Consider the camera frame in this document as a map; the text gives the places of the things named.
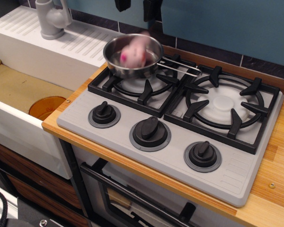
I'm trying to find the black middle stove knob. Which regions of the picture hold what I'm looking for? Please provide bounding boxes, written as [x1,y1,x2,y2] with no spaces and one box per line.
[129,116,171,152]

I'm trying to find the orange plastic sink drain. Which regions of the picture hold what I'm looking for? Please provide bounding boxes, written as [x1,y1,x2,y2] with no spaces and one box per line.
[28,96,66,121]

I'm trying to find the grey toy faucet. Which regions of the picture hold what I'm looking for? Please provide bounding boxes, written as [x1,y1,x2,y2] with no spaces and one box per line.
[35,0,72,40]

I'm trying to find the black stove knob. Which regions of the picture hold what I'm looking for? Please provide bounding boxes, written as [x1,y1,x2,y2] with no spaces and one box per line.
[129,116,171,152]
[184,141,222,173]
[88,101,121,129]

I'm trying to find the toy oven door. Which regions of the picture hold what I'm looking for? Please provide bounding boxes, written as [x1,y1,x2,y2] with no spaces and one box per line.
[80,158,240,227]

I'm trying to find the black oven door handle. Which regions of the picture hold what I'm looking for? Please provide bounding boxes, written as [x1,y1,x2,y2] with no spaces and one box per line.
[80,158,195,227]

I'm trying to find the white burner cap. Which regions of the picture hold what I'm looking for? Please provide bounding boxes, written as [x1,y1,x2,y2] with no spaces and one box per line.
[198,86,249,125]
[120,69,173,93]

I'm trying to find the black right stove knob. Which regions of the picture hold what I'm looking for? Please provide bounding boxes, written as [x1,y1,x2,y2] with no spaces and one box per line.
[184,141,222,173]

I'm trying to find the wooden drawer cabinet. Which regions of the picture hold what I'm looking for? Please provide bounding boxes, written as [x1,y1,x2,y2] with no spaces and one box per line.
[0,144,91,227]

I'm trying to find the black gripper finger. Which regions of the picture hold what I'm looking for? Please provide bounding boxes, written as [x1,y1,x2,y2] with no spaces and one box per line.
[115,0,131,12]
[143,0,161,22]

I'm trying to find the white toy sink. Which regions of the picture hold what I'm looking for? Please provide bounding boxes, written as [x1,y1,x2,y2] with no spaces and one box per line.
[0,6,118,179]

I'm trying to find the black left stove knob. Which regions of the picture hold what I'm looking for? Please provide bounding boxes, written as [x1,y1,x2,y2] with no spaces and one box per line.
[88,101,121,129]

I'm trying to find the black burner grate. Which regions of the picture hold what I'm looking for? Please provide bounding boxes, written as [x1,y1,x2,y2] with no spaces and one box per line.
[88,54,198,118]
[164,66,284,155]

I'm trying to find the pink stuffed pig toy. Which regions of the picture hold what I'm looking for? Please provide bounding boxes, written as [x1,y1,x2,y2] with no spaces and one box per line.
[120,31,150,69]

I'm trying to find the grey toy stove top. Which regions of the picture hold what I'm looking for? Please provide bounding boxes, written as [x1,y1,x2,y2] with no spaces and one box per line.
[57,54,284,207]

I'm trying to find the stainless steel pan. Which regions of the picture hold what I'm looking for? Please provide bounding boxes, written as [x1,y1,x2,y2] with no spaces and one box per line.
[103,34,202,79]

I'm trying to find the white right burner cap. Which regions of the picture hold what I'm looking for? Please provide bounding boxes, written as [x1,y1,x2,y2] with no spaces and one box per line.
[198,86,249,125]

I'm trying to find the white left burner cap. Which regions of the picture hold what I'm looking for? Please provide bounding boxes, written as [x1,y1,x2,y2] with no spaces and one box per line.
[120,69,173,93]

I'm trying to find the black right burner grate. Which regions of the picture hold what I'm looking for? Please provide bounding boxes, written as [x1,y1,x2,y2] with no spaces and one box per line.
[164,66,284,155]

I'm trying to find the black left burner grate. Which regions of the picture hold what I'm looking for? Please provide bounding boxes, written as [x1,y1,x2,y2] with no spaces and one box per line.
[88,54,198,118]

